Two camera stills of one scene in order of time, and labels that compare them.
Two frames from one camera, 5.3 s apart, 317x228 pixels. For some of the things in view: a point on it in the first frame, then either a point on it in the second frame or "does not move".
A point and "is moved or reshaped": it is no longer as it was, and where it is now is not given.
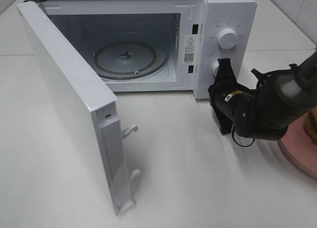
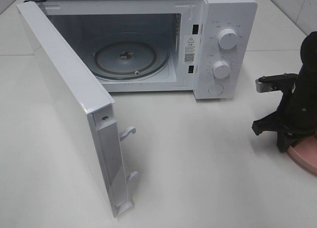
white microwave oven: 158,41 does not move
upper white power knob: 228,38 does not move
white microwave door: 87,107 does not move
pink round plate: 299,148 is moved or reshaped
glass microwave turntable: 132,55 does not move
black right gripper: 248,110 -> 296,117
